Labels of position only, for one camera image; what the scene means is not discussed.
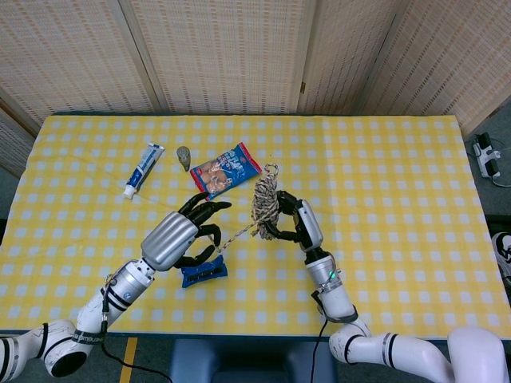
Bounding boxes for yellow floor tape strip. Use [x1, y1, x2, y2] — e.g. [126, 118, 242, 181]
[118, 337, 139, 383]

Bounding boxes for blue wrapped packet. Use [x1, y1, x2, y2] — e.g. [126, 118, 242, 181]
[180, 255, 229, 289]

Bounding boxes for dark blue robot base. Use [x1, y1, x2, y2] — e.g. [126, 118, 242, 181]
[169, 338, 339, 383]

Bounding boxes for white blue toothpaste tube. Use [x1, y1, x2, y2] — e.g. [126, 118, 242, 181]
[122, 142, 166, 199]

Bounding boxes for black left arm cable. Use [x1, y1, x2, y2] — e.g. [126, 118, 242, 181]
[99, 274, 173, 383]

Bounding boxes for black white sneaker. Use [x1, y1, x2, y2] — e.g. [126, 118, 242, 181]
[489, 231, 511, 288]

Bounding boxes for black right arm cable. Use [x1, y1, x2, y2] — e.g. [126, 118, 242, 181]
[310, 290, 335, 383]

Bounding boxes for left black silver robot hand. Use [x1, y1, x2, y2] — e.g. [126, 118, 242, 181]
[141, 191, 232, 272]

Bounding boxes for white power cable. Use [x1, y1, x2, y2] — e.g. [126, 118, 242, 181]
[489, 137, 511, 188]

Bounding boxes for blue red snack bag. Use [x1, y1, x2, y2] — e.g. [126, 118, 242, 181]
[189, 142, 263, 202]

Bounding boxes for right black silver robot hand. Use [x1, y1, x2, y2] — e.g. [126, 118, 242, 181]
[261, 190, 324, 253]

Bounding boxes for small grey stone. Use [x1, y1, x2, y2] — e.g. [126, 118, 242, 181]
[176, 146, 192, 172]

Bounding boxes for yellow white checked tablecloth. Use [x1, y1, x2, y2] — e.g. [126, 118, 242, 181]
[0, 114, 498, 342]

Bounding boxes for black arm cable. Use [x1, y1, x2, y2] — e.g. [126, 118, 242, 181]
[99, 274, 173, 383]
[310, 290, 335, 383]

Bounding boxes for beige braided rope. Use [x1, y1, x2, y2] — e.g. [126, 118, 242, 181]
[217, 162, 280, 253]

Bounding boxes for beige woven folding screen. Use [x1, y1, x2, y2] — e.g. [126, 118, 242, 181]
[0, 0, 511, 176]

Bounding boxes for white power strip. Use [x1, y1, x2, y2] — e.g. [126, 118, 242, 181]
[473, 133, 503, 180]

